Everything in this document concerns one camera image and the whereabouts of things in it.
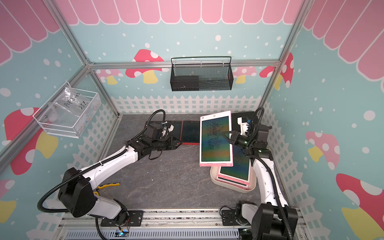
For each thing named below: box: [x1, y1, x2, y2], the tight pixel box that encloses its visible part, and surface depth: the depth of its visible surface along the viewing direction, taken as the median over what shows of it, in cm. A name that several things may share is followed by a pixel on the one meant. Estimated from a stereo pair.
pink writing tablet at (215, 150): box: [199, 110, 234, 167], surface depth 79 cm
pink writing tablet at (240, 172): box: [218, 144, 252, 186], surface depth 89 cm
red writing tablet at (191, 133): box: [182, 120, 200, 146], surface depth 111 cm
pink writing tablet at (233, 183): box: [216, 176, 250, 190], surface depth 86 cm
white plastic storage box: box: [210, 166, 257, 193], surface depth 86 cm
